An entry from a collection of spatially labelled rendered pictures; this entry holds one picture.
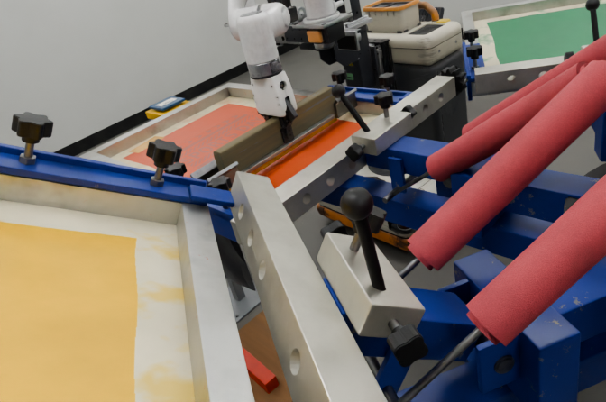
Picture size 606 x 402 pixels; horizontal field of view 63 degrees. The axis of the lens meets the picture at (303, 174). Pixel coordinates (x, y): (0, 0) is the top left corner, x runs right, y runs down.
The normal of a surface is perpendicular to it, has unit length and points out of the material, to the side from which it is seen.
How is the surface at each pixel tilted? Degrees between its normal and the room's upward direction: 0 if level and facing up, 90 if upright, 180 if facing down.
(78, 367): 32
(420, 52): 90
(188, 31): 90
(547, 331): 0
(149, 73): 90
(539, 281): 53
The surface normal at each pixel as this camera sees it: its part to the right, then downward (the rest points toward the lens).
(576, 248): -0.27, -0.12
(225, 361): 0.31, -0.90
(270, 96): -0.61, 0.49
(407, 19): 0.65, 0.26
